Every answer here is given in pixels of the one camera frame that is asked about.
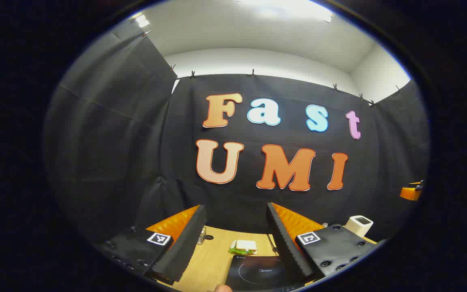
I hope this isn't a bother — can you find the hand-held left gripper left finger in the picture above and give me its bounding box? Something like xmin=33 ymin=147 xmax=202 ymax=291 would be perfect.
xmin=94 ymin=204 xmax=208 ymax=286

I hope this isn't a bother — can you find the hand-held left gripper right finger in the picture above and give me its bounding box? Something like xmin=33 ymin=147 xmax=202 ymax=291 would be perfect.
xmin=266 ymin=202 xmax=387 ymax=284

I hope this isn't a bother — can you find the black induction cooktop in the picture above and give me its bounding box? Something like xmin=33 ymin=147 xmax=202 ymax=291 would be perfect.
xmin=225 ymin=255 xmax=311 ymax=292

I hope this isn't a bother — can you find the sandwich with lettuce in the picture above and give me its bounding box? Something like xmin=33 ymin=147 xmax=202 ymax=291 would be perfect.
xmin=229 ymin=239 xmax=258 ymax=256

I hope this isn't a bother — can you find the white toaster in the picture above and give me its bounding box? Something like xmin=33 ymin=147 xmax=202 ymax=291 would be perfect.
xmin=345 ymin=215 xmax=374 ymax=238

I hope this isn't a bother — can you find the black backdrop cloth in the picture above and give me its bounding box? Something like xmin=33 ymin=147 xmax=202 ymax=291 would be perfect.
xmin=43 ymin=20 xmax=431 ymax=260

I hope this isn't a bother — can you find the row of backdrop clips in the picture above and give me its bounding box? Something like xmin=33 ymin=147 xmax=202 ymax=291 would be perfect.
xmin=142 ymin=29 xmax=402 ymax=107

